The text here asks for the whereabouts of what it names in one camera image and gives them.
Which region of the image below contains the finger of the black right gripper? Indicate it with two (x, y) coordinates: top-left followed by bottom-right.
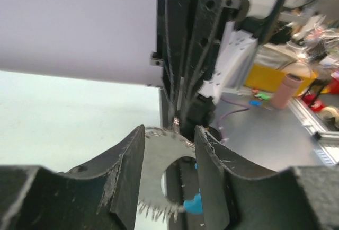
(157, 0), (192, 120)
(182, 0), (223, 119)

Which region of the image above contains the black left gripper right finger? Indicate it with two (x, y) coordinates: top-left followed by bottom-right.
(194, 126), (338, 229)

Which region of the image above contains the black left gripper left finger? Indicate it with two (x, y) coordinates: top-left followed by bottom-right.
(1, 125), (145, 229)

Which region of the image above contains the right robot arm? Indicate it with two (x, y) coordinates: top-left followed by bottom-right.
(151, 0), (286, 138)

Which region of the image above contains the yellow bin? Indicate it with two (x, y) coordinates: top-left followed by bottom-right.
(244, 64), (318, 96)

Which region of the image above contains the spare blue key tag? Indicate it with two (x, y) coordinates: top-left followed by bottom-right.
(249, 100), (262, 107)

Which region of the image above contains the spare green key tag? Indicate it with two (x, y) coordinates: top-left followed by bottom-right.
(254, 93), (271, 101)

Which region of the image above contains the pink tumbler bottle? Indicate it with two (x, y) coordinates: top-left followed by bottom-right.
(270, 73), (303, 110)

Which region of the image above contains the tape roll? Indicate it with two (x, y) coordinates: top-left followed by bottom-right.
(318, 106), (338, 122)

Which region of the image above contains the red bin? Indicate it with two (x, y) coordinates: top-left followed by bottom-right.
(328, 70), (339, 94)

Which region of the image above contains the aluminium front rail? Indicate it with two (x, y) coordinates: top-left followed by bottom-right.
(288, 98), (338, 165)

